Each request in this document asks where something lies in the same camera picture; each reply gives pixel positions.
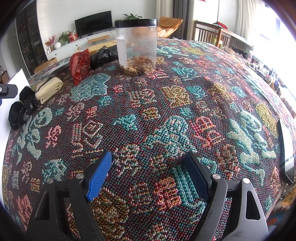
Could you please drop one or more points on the clear jar with black lid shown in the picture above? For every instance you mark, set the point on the clear jar with black lid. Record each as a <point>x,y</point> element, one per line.
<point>136,42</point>

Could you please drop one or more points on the smartphone at table edge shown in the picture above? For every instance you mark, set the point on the smartphone at table edge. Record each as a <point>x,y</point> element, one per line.
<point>287,153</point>

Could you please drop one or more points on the brown cardboard box on floor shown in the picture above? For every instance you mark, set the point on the brown cardboard box on floor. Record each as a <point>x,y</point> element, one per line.
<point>45,65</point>

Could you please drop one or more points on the black display cabinet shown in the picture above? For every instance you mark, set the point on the black display cabinet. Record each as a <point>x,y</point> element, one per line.
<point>29,38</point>

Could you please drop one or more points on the white tv cabinet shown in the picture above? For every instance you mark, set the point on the white tv cabinet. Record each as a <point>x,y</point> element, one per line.
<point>80,44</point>

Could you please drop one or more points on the potted green plant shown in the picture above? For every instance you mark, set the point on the potted green plant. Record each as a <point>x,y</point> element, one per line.
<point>131,17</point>

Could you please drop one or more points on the grey curtain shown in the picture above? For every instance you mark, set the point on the grey curtain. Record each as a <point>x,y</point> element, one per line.
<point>183,10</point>

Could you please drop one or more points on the yellow flat cardboard box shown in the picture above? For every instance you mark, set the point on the yellow flat cardboard box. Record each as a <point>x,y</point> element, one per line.
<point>100,45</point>

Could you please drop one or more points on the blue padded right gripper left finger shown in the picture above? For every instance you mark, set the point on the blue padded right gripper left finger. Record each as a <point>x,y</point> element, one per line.
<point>48,220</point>

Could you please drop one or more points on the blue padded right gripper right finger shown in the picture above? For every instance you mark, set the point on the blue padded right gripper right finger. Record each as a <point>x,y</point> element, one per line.
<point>246,220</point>

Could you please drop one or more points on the beige cloth with band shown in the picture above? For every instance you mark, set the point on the beige cloth with band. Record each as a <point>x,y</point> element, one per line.
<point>46,89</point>

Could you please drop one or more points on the orange lounge chair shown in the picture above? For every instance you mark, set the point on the orange lounge chair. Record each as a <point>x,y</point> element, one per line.
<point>167,26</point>

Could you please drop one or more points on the black plastic bag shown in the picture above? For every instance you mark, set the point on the black plastic bag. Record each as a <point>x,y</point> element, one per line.
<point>103,56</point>

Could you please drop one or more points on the red flower vase arrangement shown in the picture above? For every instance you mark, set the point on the red flower vase arrangement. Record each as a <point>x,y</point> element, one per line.
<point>50,43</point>

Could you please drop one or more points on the wooden railing furniture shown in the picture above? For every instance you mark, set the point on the wooden railing furniture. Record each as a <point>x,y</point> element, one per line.
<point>218,36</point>

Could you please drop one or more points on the green plant with red decoration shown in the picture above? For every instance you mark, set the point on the green plant with red decoration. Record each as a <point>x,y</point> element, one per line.
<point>67,37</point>

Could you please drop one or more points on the red patterned pouch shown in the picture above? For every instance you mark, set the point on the red patterned pouch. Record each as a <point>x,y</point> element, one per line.
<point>79,66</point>

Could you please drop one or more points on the patterned woven table cloth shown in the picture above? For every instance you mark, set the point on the patterned woven table cloth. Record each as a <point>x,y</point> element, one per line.
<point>199,99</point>

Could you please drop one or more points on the black flat television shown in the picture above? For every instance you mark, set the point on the black flat television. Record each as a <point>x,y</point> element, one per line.
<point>93,23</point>

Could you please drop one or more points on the small wooden bench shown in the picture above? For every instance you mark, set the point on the small wooden bench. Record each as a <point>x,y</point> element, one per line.
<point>95,40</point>

